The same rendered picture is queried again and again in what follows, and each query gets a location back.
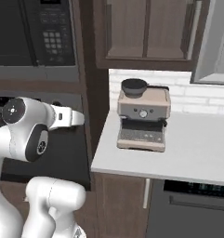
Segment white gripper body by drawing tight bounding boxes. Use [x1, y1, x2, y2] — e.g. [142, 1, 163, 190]
[71, 110, 86, 127]

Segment black built-in oven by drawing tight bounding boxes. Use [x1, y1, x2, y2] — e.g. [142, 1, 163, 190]
[0, 91, 92, 192]

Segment black microwave oven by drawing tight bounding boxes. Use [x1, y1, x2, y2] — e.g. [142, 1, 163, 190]
[0, 0, 81, 84]

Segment beige espresso coffee machine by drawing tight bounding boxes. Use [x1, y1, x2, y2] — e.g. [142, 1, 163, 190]
[116, 78, 172, 153]

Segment brown base cupboard door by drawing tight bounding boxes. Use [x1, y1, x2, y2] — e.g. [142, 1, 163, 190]
[94, 172, 152, 238]

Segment grey dishwasher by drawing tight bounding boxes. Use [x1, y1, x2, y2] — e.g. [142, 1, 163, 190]
[145, 178, 224, 238]

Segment grey range hood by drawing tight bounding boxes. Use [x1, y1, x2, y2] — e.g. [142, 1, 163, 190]
[190, 0, 224, 86]

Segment white base cupboard handle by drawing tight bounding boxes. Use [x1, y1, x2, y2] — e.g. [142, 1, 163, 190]
[142, 178, 152, 209]

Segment brown wall cupboard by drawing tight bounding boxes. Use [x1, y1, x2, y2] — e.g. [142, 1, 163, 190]
[92, 0, 208, 72]

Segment white wall cupboard handle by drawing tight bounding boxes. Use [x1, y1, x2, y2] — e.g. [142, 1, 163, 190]
[186, 0, 202, 60]

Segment dark dishwasher handle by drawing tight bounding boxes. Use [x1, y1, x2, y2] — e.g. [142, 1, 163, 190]
[168, 194, 224, 213]

